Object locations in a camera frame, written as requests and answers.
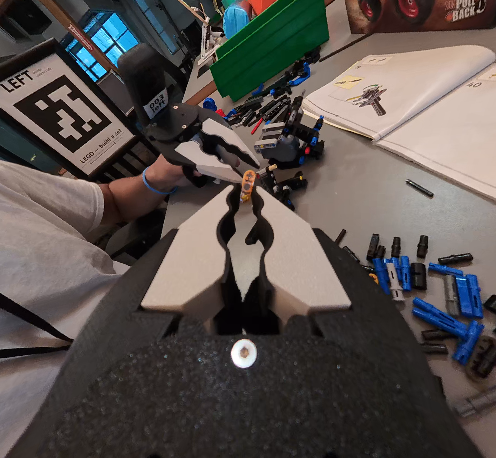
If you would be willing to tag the person's left hand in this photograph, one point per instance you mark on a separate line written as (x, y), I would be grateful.
(166, 173)

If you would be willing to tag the pile of small lego pins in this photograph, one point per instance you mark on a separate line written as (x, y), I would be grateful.
(465, 291)

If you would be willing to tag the black framed marker sign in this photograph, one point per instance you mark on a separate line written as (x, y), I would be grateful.
(50, 89)

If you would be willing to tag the blue-lit window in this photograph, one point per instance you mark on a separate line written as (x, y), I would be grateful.
(110, 39)

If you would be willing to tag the black lego axle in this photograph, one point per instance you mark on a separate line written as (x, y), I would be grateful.
(419, 188)

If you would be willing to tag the lego vehicle chassis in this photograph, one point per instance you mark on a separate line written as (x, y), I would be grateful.
(285, 148)

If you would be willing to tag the blue wristband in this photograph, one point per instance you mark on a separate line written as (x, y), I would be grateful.
(146, 182)

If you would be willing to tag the black lego beam subassembly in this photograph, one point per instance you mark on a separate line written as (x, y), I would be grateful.
(279, 190)

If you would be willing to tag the person's left forearm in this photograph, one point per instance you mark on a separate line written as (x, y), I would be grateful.
(124, 198)

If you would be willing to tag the orange lego liftarm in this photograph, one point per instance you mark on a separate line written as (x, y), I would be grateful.
(247, 186)

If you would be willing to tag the pile of long lego beams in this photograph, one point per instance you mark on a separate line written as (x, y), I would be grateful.
(271, 107)

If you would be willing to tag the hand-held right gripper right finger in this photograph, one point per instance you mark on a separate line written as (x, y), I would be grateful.
(306, 272)

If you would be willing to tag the white wooden frame stand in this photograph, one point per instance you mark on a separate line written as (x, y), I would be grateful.
(207, 39)

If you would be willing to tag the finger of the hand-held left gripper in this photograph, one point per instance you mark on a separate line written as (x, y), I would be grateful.
(228, 136)
(201, 159)

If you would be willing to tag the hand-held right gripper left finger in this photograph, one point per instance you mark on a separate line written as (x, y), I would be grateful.
(186, 272)

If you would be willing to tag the green plastic bin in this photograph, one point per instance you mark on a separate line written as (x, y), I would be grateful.
(271, 47)

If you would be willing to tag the lego instruction booklet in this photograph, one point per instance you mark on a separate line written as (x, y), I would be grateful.
(426, 109)

